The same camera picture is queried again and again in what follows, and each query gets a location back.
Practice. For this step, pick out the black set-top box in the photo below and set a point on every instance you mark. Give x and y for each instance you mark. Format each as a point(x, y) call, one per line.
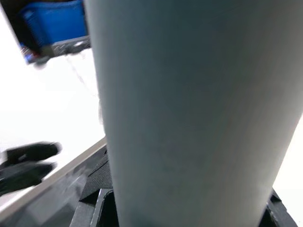
point(66, 46)

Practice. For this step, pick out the blue plastic crate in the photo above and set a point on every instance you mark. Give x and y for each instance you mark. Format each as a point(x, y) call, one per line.
point(54, 21)

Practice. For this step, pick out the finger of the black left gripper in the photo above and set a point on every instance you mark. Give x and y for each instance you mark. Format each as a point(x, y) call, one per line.
point(33, 152)
point(23, 176)

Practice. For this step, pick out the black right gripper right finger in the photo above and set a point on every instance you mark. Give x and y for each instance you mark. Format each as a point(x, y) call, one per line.
point(277, 210)

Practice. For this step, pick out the black tablecloth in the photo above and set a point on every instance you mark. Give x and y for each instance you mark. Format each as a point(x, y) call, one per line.
point(47, 201)

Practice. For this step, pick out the white plastic table leg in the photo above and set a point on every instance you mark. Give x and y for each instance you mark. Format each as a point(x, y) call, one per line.
point(189, 118)

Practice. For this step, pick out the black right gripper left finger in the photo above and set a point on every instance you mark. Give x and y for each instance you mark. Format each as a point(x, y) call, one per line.
point(97, 198)

